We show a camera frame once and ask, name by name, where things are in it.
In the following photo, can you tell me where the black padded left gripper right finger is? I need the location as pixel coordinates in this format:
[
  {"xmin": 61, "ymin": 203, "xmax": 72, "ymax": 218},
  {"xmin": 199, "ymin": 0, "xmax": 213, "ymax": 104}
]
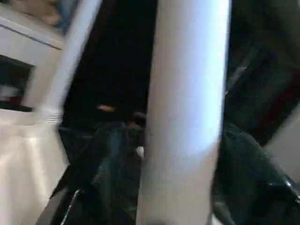
[{"xmin": 210, "ymin": 123, "xmax": 300, "ymax": 225}]

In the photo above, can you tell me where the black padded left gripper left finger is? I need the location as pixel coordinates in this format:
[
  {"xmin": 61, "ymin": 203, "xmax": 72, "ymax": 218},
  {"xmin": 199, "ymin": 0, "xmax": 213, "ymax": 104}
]
[{"xmin": 37, "ymin": 113, "xmax": 146, "ymax": 225}]

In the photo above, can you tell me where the white plastic table leg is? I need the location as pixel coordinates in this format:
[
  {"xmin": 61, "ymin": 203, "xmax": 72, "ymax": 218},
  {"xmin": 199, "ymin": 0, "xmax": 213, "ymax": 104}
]
[
  {"xmin": 22, "ymin": 0, "xmax": 103, "ymax": 125},
  {"xmin": 135, "ymin": 0, "xmax": 232, "ymax": 225}
]

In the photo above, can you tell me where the white display cabinet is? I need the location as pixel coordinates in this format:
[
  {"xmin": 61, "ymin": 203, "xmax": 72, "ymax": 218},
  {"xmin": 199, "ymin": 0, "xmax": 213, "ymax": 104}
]
[{"xmin": 0, "ymin": 0, "xmax": 70, "ymax": 107}]

